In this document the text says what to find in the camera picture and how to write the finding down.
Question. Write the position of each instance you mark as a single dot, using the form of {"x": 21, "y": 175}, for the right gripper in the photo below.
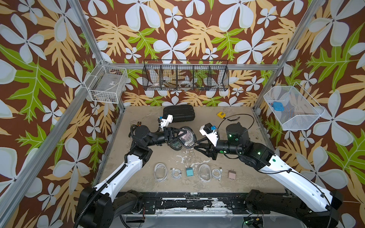
{"x": 212, "y": 153}

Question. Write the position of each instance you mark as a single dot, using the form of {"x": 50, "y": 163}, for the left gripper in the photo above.
{"x": 168, "y": 134}

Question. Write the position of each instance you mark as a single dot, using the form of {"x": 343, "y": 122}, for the pink charger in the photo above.
{"x": 232, "y": 175}
{"x": 188, "y": 139}

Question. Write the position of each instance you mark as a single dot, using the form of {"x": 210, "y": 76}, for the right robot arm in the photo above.
{"x": 312, "y": 204}

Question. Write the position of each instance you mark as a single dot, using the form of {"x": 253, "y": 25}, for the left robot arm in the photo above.
{"x": 98, "y": 206}

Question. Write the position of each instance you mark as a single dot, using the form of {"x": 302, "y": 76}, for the black hard case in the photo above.
{"x": 180, "y": 113}

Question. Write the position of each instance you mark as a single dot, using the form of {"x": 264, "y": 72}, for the teal charger lower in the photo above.
{"x": 189, "y": 172}

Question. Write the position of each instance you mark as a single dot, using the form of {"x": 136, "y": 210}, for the yellow tape measure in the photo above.
{"x": 223, "y": 116}

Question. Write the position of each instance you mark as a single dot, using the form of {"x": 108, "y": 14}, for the blue object in basket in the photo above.
{"x": 278, "y": 106}

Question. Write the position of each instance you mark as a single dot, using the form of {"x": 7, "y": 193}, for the white mesh basket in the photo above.
{"x": 301, "y": 109}

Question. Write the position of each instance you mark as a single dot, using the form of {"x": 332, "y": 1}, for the black wire basket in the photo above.
{"x": 185, "y": 75}

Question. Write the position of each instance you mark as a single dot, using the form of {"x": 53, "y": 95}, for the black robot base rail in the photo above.
{"x": 149, "y": 203}

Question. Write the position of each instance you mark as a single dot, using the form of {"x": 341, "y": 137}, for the white wire basket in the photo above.
{"x": 106, "y": 83}

